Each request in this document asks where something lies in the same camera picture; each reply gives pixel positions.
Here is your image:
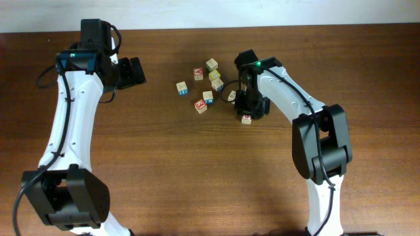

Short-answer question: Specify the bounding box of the red six wooden block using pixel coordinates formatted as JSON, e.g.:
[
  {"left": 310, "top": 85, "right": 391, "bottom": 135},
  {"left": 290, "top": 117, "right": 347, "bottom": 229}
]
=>
[{"left": 241, "top": 115, "right": 252, "bottom": 125}]

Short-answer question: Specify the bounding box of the green animal wooden block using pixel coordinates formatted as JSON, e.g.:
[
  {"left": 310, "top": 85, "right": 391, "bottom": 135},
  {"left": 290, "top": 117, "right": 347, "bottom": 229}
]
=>
[{"left": 228, "top": 90, "right": 236, "bottom": 104}]

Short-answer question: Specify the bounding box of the blue side block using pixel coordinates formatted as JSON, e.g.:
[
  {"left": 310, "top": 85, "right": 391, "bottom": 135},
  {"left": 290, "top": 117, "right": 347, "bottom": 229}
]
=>
[
  {"left": 211, "top": 78, "right": 224, "bottom": 92},
  {"left": 203, "top": 90, "right": 214, "bottom": 104}
]

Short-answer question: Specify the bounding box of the red E wooden block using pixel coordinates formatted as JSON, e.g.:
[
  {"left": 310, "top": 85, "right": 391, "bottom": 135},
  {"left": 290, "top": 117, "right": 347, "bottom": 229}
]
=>
[{"left": 194, "top": 99, "right": 207, "bottom": 114}]

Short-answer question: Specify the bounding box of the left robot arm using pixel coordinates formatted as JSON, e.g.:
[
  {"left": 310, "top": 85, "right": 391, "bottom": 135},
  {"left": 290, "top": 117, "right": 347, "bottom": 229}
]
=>
[{"left": 18, "top": 19, "right": 146, "bottom": 236}]

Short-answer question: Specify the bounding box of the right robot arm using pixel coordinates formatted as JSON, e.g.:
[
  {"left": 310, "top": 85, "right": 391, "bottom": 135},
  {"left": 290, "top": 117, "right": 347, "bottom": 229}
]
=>
[{"left": 234, "top": 50, "right": 352, "bottom": 235}]

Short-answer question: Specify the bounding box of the yellow top wooden block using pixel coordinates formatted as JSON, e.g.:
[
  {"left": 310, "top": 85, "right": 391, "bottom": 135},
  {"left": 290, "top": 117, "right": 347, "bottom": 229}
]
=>
[{"left": 209, "top": 69, "right": 221, "bottom": 81}]

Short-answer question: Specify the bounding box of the blue number left block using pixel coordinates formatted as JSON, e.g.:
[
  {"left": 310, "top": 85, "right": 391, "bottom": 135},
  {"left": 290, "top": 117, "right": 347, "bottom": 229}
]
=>
[{"left": 176, "top": 81, "right": 188, "bottom": 96}]

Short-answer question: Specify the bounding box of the green letter wooden block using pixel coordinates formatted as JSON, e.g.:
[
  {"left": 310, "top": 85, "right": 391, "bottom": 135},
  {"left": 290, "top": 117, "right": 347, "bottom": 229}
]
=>
[{"left": 205, "top": 58, "right": 219, "bottom": 72}]

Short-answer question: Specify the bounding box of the red A wooden block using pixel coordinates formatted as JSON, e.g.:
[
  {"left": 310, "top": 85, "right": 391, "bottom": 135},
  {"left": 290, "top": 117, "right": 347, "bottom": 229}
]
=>
[{"left": 193, "top": 68, "right": 204, "bottom": 81}]

